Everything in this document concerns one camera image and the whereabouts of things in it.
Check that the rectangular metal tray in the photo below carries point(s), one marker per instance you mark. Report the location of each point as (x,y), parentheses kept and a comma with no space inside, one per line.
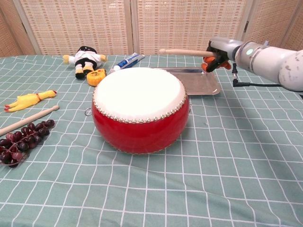
(201,80)

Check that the red and white drum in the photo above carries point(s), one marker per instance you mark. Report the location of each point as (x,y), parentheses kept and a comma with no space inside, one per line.
(139,94)

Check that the yellow rubber chicken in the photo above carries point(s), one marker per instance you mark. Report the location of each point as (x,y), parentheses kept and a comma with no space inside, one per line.
(26,100)

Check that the green checked tablecloth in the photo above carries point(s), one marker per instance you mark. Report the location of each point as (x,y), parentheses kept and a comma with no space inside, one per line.
(213,165)

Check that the black white plush doll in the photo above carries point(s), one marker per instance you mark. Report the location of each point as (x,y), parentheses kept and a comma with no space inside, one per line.
(85,59)

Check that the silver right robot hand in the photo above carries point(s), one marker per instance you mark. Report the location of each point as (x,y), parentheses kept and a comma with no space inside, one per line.
(225,45)

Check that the blue white toothpaste tube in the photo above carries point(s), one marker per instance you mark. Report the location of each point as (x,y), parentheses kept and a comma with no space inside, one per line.
(127,62)

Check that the wooden drumstick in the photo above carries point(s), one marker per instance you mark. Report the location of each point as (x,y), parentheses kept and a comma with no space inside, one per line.
(35,116)
(184,52)

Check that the woven folding screen panel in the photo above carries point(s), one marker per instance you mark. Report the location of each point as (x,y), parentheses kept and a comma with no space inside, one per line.
(294,35)
(272,19)
(177,26)
(78,26)
(9,35)

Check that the dark red grape bunch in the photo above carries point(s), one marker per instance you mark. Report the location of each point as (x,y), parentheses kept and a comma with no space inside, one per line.
(23,139)

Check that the yellow tape measure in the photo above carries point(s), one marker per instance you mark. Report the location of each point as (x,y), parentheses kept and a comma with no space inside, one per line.
(94,76)

